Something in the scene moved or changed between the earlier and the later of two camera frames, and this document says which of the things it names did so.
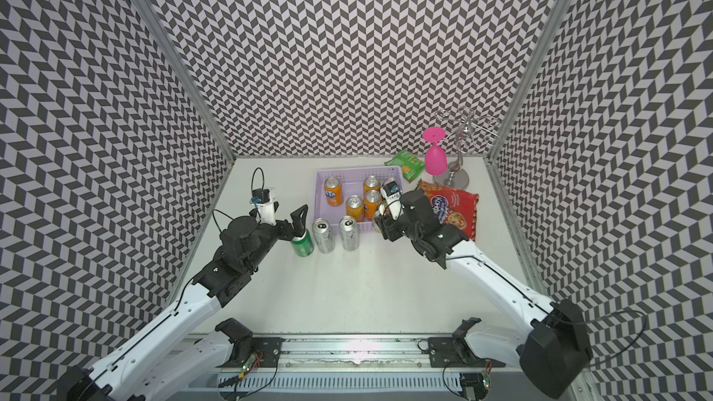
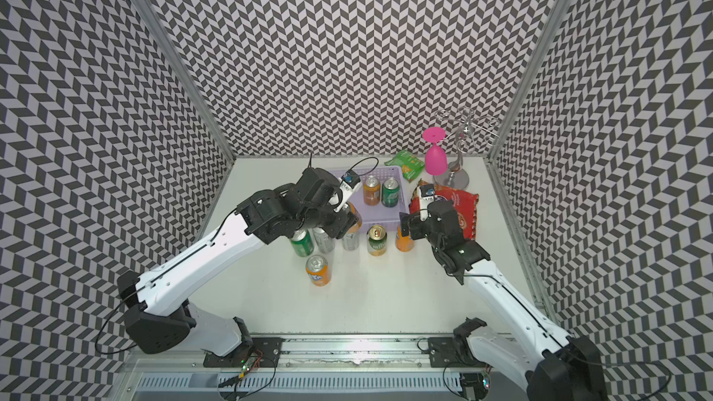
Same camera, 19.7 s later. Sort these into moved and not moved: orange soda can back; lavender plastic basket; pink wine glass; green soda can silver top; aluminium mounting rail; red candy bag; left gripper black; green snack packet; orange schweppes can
Moved: left gripper black; orange schweppes can; lavender plastic basket
Not moved: orange soda can back; pink wine glass; green soda can silver top; red candy bag; aluminium mounting rail; green snack packet
